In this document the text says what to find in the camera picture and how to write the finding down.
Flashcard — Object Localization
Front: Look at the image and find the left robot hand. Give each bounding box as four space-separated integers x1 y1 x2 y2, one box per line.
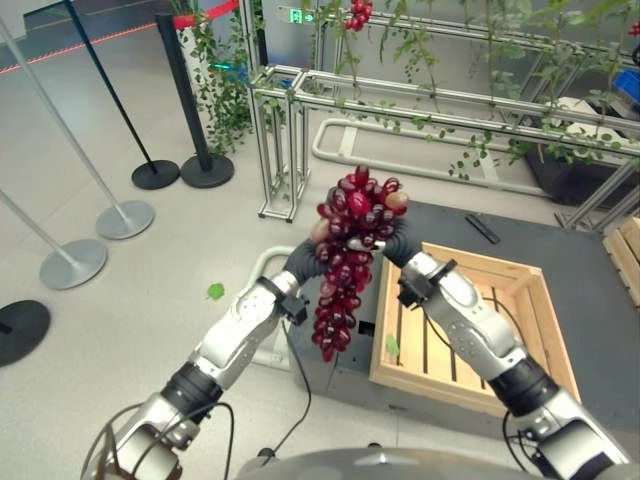
284 200 346 291

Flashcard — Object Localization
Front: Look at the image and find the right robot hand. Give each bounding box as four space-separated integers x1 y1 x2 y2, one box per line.
347 218 420 275

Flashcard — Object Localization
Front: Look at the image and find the red grape bunch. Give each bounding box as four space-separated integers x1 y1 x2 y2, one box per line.
309 164 410 364
344 0 374 33

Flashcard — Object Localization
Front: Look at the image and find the small black flat bar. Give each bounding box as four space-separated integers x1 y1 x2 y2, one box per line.
464 213 502 245

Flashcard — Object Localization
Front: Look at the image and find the light wooden slatted crate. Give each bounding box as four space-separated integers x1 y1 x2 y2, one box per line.
368 241 582 419

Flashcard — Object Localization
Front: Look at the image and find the dark grey cart platform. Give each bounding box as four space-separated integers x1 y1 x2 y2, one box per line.
284 200 640 469

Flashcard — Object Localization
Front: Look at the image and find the green hanging vine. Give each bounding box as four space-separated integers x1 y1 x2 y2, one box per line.
169 0 254 156

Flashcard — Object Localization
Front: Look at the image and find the grey robot torso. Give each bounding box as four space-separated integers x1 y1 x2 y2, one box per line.
234 446 640 480

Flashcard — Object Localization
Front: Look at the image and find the hanging red grape bunch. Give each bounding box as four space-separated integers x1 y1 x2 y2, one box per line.
344 0 374 33

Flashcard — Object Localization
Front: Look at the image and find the red barrier belt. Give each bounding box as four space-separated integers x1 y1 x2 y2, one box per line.
172 0 240 30

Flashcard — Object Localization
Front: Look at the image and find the blue plastic bin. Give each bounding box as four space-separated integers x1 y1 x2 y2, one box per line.
613 67 640 106

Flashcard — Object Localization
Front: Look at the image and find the black round stanchion base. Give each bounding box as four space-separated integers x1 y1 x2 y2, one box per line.
0 299 52 368

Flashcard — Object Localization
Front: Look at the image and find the grey tubular floor rail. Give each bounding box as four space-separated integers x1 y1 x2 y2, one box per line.
312 118 547 197

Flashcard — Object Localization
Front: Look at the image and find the black cable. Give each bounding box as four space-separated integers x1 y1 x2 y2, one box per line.
257 319 313 459

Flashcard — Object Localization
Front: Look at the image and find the aluminium profile frame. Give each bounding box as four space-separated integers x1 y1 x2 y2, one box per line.
238 0 640 234

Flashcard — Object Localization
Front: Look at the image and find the black stanchion post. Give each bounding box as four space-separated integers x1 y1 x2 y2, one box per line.
63 0 181 191
154 13 236 190

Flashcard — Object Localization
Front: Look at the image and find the silver stanchion post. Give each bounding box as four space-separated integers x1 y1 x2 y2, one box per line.
0 19 156 241
0 190 109 291

